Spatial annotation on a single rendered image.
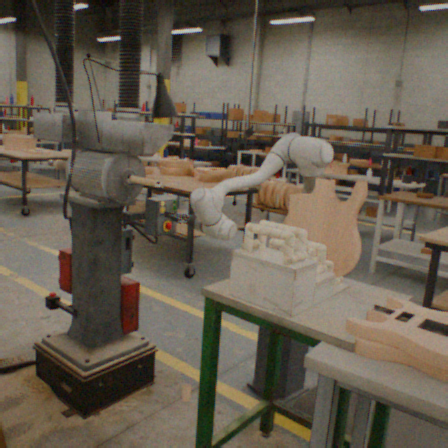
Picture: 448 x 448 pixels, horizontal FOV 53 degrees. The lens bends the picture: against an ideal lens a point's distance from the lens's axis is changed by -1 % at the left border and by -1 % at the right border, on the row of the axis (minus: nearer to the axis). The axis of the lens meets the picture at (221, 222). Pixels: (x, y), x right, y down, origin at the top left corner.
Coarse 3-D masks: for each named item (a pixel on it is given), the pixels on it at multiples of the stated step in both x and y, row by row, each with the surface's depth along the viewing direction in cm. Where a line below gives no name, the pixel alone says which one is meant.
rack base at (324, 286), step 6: (318, 276) 167; (324, 276) 168; (330, 276) 169; (318, 282) 161; (324, 282) 165; (330, 282) 169; (318, 288) 162; (324, 288) 166; (330, 288) 170; (318, 294) 163; (324, 294) 167; (330, 294) 171; (318, 300) 164; (324, 300) 168; (312, 306) 162
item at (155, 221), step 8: (152, 200) 245; (160, 200) 245; (168, 200) 249; (176, 200) 254; (152, 208) 245; (160, 208) 244; (168, 208) 249; (176, 208) 255; (152, 216) 246; (160, 216) 246; (128, 224) 256; (152, 224) 247; (160, 224) 247; (152, 232) 248; (160, 232) 248; (168, 232) 253; (152, 240) 254
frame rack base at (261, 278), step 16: (240, 256) 162; (256, 256) 159; (272, 256) 160; (240, 272) 163; (256, 272) 158; (272, 272) 153; (288, 272) 149; (304, 272) 152; (240, 288) 164; (256, 288) 159; (272, 288) 154; (288, 288) 150; (304, 288) 154; (256, 304) 160; (272, 304) 155; (288, 304) 151; (304, 304) 156
